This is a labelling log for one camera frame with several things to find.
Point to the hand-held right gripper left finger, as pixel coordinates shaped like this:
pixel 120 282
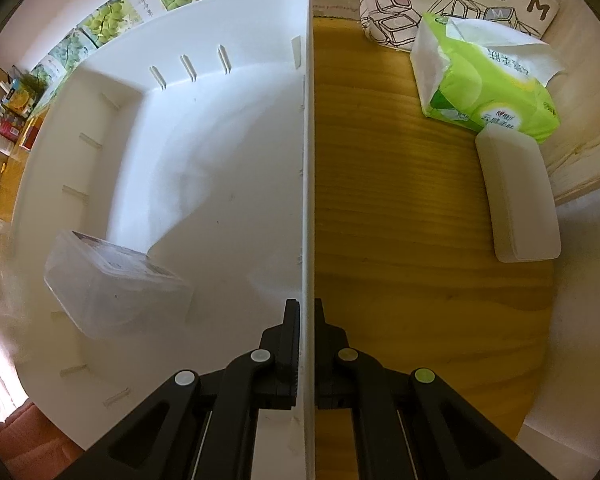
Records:
pixel 289 360

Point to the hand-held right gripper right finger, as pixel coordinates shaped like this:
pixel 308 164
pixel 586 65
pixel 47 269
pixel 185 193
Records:
pixel 322 360

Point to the clear box with blue label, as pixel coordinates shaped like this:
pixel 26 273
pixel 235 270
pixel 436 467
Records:
pixel 115 290

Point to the white plastic bin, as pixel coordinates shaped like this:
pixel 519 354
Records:
pixel 205 185

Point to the white oblong case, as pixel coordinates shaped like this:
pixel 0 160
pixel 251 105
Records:
pixel 517 195

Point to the person's pink clothing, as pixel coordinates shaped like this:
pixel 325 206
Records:
pixel 20 440

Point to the green tissue pack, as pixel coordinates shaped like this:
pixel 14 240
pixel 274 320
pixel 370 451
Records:
pixel 480 95

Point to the small red box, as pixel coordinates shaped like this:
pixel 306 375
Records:
pixel 30 132

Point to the light wooden panel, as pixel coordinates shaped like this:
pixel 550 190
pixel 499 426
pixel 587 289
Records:
pixel 590 125

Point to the small white bottle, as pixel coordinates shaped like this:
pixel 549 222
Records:
pixel 0 142

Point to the printed canvas tote bag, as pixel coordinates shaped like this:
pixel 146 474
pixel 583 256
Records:
pixel 405 5

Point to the small yellow box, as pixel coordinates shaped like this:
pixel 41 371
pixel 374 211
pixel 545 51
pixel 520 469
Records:
pixel 20 99

